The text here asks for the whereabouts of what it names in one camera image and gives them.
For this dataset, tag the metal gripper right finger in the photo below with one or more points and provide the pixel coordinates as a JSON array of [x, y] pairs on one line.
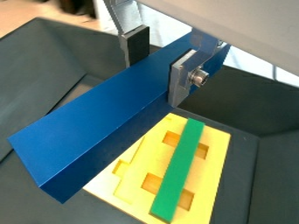
[[195, 66]]

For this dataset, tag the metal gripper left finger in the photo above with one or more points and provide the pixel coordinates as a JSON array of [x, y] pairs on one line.
[[132, 32]]

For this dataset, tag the blue long block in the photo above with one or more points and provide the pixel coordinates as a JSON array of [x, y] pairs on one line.
[[71, 144]]

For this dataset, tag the yellow slotted board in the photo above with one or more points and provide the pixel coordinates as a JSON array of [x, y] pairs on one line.
[[128, 183]]

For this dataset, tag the green long block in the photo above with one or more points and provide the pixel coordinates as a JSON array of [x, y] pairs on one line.
[[171, 187]]

